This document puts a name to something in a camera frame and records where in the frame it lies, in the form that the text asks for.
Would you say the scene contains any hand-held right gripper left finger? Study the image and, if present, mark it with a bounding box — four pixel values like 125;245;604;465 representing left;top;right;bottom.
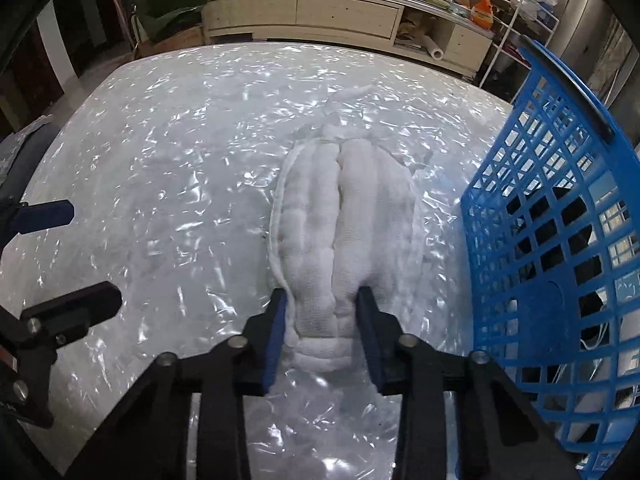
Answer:
65;287;288;480

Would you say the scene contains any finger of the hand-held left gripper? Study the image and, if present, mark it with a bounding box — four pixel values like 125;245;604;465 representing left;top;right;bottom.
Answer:
0;199;76;251
0;281;123;428

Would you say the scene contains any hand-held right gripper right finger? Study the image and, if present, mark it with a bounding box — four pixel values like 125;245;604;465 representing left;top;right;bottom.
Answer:
355;286;583;480

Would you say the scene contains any white quilted towel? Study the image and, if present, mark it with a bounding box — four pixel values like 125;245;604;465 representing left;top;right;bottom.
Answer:
267;82;436;373

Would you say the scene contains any blue plastic laundry basket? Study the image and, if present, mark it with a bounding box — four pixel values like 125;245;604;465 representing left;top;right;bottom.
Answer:
459;39;640;480

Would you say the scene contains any dark padded chair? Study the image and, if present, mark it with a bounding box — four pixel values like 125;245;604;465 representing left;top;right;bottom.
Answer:
0;115;62;201

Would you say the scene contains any cardboard box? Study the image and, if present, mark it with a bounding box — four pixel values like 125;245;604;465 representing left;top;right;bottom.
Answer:
132;25;206;58

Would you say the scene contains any green bag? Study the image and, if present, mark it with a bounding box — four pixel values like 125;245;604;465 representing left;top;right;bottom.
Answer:
132;0;208;43

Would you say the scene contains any white paper roll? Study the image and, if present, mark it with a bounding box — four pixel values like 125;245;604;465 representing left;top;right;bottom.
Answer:
420;35;446;60

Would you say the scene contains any cream sideboard cabinet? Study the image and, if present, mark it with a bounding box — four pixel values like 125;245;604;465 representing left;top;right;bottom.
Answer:
202;0;496;78

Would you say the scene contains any orange bag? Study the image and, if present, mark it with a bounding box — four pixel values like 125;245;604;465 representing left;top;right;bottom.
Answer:
470;0;496;28

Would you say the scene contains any grey metal cabinet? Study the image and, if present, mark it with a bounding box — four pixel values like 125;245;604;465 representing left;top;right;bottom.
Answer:
555;0;621;68

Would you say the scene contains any white wire rack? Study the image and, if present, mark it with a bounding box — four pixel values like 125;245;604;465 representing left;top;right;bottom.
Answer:
477;0;561;103

